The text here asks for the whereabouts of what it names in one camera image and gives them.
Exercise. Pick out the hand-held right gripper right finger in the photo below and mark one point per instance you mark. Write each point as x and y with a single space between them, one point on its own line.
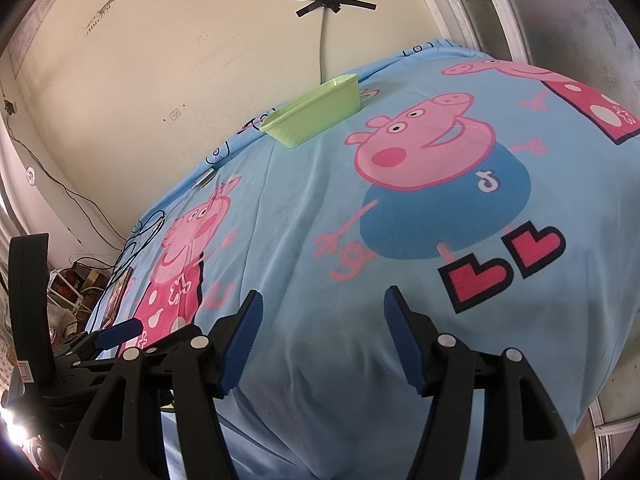
405 340

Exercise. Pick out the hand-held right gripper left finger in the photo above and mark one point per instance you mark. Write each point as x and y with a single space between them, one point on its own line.
240 350

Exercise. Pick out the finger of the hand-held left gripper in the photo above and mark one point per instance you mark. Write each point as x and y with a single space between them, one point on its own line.
120 332

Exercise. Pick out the green plastic basin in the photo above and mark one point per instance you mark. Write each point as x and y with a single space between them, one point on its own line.
315 115

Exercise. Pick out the dark smartphone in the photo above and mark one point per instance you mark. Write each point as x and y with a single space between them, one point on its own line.
117 297

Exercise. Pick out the blue cartoon pig printed blanket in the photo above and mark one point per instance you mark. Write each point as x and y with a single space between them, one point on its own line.
300 210

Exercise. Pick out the small white device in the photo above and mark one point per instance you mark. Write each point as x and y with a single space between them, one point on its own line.
206 179

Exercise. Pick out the white framed window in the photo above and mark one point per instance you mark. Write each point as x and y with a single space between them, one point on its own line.
475 5

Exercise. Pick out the round white wall fitting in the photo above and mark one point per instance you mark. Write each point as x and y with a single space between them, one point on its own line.
30 175

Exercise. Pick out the small wall sticker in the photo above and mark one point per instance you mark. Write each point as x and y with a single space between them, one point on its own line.
174 114

